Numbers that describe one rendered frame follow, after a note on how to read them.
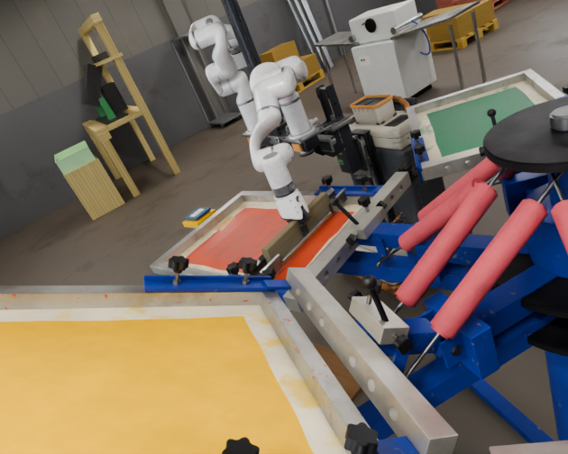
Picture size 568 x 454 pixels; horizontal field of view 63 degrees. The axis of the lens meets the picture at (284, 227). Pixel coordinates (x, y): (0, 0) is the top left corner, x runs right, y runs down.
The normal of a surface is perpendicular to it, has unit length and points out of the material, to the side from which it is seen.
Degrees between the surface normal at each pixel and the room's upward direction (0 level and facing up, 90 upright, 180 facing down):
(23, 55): 90
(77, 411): 32
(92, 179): 90
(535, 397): 0
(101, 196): 90
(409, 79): 90
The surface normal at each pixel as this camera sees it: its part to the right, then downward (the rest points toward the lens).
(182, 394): 0.16, -0.94
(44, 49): 0.51, 0.22
